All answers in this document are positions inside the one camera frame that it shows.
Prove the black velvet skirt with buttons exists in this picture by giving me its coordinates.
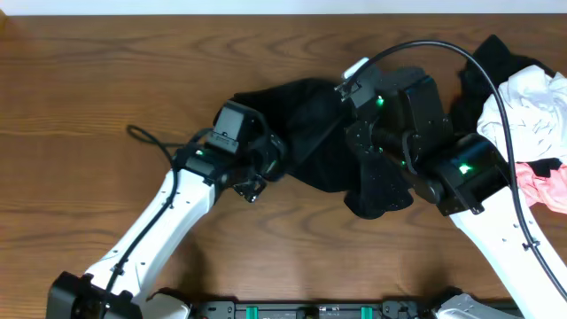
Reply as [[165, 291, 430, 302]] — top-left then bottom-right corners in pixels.
[[231, 78, 414, 220]]

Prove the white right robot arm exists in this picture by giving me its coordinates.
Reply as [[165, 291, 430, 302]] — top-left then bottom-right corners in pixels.
[[339, 63, 566, 318]]

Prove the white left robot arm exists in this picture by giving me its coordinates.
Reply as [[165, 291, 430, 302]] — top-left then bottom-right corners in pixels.
[[46, 101, 286, 318]]

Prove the dark green garment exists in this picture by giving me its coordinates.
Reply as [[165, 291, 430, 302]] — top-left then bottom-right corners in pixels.
[[449, 34, 563, 178]]

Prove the white garment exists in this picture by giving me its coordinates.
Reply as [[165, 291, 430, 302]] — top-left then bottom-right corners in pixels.
[[499, 65, 566, 163]]

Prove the pink garment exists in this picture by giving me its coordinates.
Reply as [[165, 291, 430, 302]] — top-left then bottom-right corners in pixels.
[[516, 163, 567, 214]]

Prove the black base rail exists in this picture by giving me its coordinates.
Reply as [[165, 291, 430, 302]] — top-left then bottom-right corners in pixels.
[[190, 300, 528, 319]]

